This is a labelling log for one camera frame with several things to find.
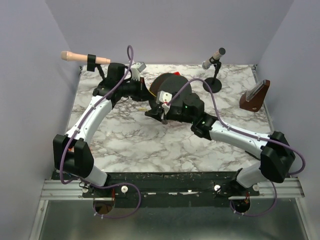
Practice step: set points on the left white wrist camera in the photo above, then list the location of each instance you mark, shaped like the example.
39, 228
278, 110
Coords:
136, 70

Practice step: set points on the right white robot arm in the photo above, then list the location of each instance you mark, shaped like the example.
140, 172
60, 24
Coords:
272, 151

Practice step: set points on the grey cable spool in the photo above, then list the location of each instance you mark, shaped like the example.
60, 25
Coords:
171, 83

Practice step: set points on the beige microphone on stand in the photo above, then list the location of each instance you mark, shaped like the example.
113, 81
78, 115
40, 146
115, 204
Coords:
93, 61

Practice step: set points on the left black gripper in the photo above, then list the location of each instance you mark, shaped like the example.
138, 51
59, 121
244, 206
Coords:
141, 89

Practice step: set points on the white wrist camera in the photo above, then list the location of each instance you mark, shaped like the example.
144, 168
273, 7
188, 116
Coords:
163, 98
136, 70

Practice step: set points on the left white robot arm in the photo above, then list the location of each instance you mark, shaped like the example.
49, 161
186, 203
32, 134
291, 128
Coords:
72, 154

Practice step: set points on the black metronome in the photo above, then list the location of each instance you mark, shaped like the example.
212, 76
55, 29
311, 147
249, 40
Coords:
255, 156

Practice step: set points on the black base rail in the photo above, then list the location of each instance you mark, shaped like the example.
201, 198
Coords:
170, 189

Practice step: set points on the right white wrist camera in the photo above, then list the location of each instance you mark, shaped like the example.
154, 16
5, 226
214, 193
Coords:
163, 98

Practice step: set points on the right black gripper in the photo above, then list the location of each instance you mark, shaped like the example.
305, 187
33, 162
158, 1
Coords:
161, 113

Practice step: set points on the brown wooden metronome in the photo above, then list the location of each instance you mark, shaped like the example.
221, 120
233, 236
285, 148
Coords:
253, 99

